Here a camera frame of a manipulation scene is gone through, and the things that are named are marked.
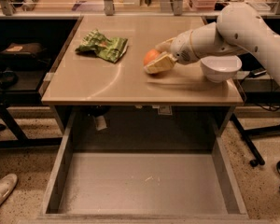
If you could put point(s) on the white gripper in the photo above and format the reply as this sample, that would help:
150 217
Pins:
181 48

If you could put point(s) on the orange fruit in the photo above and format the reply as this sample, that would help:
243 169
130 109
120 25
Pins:
150 56

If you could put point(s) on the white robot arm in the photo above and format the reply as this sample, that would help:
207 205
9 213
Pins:
238 29

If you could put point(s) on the open grey drawer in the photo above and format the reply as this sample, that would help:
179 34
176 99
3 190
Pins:
143 169

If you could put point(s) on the white ceramic bowl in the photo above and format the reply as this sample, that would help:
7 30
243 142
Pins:
218 69

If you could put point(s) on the green crumpled chip bag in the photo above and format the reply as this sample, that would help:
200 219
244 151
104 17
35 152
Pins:
108 49

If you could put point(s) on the beige top cabinet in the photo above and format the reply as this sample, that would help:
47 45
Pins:
83 80

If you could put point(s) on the black power adapter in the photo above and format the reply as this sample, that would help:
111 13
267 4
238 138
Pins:
257 72

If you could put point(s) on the white shoe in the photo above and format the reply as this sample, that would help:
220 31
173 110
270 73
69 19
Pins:
7 185

